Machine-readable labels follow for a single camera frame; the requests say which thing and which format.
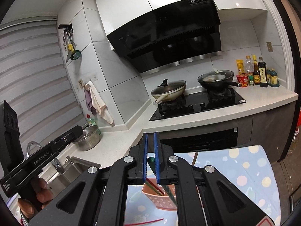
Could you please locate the dark soy sauce bottle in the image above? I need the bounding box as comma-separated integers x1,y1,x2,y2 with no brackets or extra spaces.
258,57,269,88

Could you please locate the yellow-handled spatula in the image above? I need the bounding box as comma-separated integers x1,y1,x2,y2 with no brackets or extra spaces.
65,31,74,63

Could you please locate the person's left hand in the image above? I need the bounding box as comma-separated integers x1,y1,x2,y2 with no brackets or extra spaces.
16,177,54,226

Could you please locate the blue patterned tablecloth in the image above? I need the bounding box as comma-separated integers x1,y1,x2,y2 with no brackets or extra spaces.
125,145,282,226

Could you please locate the green chopstick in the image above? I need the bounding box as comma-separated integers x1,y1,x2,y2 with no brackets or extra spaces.
148,157,177,205

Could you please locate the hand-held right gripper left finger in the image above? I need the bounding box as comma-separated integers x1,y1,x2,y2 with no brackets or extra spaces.
28,132,149,226

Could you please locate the teal tray with small bottles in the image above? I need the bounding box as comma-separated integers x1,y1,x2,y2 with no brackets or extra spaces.
266,68,280,88

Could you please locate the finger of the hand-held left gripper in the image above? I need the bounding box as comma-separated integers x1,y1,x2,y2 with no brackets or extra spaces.
48,125,84,153

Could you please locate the steel colander bowl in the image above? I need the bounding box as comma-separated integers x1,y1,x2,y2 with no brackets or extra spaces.
72,125,102,151

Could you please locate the black range hood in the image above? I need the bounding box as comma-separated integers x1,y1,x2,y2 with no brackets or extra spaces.
106,0,223,74

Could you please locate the black gas stove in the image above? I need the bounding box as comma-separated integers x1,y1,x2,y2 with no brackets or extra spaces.
149,88,247,122

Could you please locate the chrome faucet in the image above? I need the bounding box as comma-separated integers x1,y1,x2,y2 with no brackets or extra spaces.
26,141,64,175

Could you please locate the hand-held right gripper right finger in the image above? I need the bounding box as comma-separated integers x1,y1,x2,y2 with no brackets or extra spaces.
154,132,275,226

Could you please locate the red instant noodle cup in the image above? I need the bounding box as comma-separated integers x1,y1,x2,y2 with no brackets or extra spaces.
236,74,249,88

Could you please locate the black built-in appliance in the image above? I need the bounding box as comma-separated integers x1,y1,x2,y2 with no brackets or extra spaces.
156,127,239,154

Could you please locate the purple cloth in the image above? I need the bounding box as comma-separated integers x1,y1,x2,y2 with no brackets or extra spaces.
85,83,97,115

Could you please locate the green dish soap bottle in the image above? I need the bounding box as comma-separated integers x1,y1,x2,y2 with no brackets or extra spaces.
87,114,99,128

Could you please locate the beige wok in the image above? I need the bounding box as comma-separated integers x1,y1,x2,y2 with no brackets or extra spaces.
150,85,187,105

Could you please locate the pink perforated utensil holder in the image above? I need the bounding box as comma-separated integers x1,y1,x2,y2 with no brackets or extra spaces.
142,181,177,211

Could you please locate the stainless steel sink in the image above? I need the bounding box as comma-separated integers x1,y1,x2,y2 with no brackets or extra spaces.
39,155,92,202

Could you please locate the black wok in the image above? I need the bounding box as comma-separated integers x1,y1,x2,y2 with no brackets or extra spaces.
197,75,242,94

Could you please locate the black framed glass door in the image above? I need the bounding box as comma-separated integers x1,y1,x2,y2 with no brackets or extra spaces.
270,0,301,226

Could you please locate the clear plastic oil bottle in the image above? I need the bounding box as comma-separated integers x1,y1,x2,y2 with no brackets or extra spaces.
244,56,255,76

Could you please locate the grey striped window blind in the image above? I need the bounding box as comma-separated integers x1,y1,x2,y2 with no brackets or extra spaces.
0,19,83,162

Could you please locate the glass lid with grey handle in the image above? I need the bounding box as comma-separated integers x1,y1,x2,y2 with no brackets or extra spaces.
198,68,235,82

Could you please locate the cream towel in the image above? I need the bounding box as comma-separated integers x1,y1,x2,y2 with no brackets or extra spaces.
88,81,115,126

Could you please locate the yellow-capped sauce bottle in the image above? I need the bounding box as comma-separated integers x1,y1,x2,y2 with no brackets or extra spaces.
252,55,261,85

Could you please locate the glass lid with black knob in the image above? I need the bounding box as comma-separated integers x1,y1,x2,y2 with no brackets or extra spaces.
152,79,186,96

